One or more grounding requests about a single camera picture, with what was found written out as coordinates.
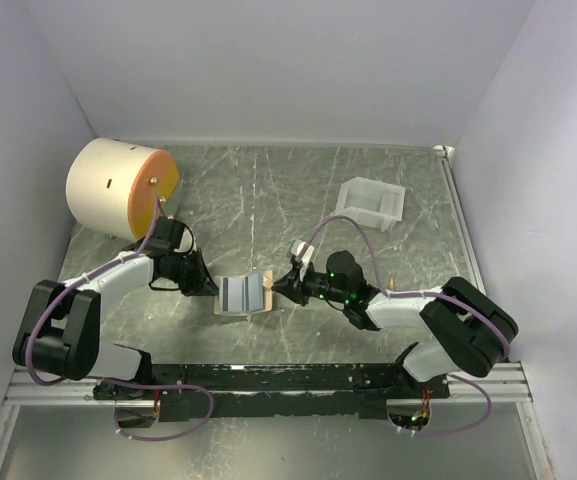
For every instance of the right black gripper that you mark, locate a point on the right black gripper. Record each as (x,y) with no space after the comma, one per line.
(292,287)

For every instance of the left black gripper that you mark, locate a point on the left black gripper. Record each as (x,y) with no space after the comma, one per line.
(201,284)

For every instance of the beige leather card holder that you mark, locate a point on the beige leather card holder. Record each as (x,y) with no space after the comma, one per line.
(249,294)

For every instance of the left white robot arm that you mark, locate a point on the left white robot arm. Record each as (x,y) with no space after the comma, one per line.
(60,334)

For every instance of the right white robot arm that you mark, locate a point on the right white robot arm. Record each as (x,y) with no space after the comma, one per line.
(468,331)

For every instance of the white card tray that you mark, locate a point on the white card tray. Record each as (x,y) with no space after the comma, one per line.
(359,199)

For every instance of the cream cylinder with orange face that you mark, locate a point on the cream cylinder with orange face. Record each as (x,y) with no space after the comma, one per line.
(112,186)

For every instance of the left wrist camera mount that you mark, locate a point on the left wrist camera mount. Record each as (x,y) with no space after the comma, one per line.
(187,242)

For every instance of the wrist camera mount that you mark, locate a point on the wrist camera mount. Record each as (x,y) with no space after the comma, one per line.
(187,242)
(302,251)

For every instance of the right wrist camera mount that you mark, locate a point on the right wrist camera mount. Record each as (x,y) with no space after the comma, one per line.
(302,251)

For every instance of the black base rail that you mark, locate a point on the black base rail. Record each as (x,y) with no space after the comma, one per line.
(249,391)

